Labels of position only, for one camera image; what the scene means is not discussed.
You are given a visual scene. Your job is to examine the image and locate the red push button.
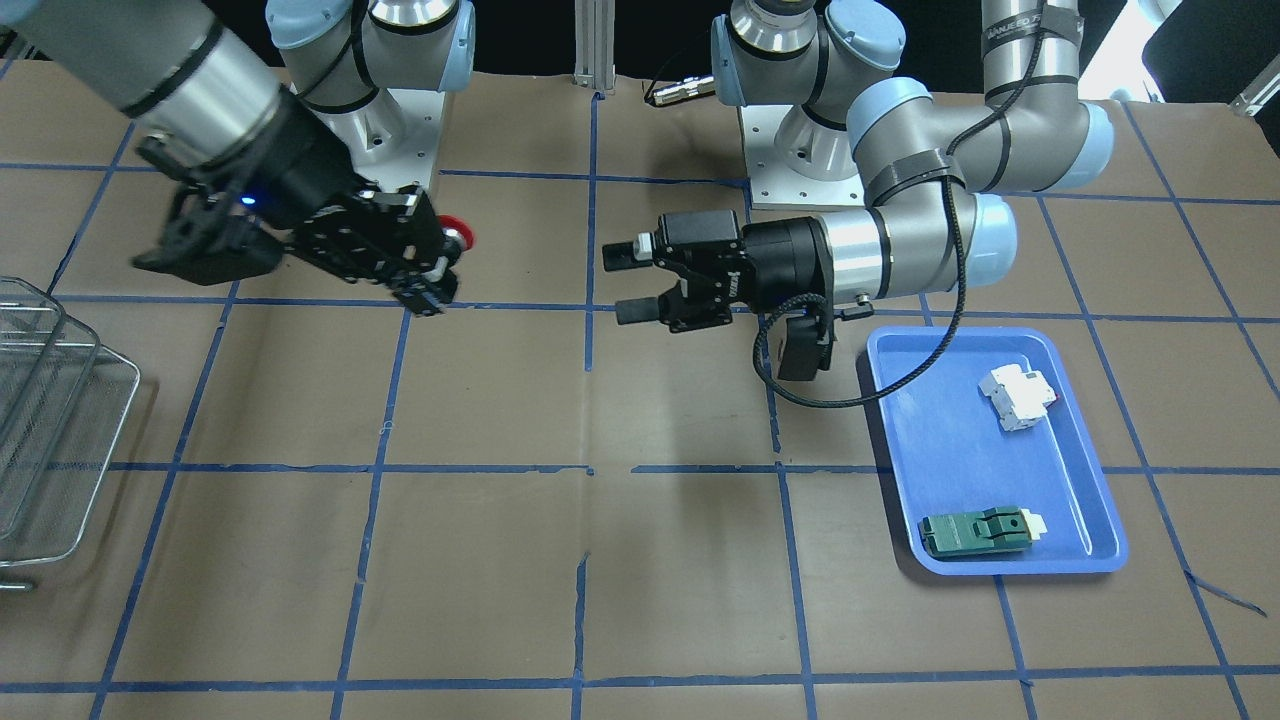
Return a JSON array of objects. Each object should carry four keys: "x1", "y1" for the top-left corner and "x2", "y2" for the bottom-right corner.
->
[{"x1": 436, "y1": 214, "x2": 476, "y2": 263}]

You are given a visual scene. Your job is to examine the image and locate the green terminal block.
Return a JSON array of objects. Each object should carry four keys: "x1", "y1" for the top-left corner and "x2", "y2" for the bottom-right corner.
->
[{"x1": 918, "y1": 506, "x2": 1047, "y2": 559}]

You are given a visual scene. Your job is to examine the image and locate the wire mesh shelf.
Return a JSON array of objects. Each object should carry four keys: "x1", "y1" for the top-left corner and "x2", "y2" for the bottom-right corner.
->
[{"x1": 1, "y1": 275, "x2": 141, "y2": 570}]

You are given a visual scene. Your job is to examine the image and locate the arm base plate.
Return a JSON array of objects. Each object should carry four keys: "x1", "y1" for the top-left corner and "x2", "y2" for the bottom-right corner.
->
[
  {"x1": 739, "y1": 105, "x2": 867, "y2": 211},
  {"x1": 315, "y1": 88, "x2": 452, "y2": 192}
]

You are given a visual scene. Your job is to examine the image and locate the white circuit breaker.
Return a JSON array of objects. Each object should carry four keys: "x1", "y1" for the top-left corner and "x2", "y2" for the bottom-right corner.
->
[{"x1": 978, "y1": 364, "x2": 1061, "y2": 432}]

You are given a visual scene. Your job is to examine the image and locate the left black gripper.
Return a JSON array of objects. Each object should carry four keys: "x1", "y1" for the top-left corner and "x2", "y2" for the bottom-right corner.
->
[{"x1": 602, "y1": 210, "x2": 831, "y2": 333}]

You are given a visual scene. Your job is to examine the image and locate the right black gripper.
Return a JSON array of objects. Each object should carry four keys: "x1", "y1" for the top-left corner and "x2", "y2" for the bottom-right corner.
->
[{"x1": 132, "y1": 95, "x2": 460, "y2": 316}]

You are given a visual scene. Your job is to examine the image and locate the aluminium frame post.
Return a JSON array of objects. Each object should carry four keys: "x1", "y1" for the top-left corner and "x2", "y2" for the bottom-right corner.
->
[{"x1": 572, "y1": 0, "x2": 616, "y2": 94}]

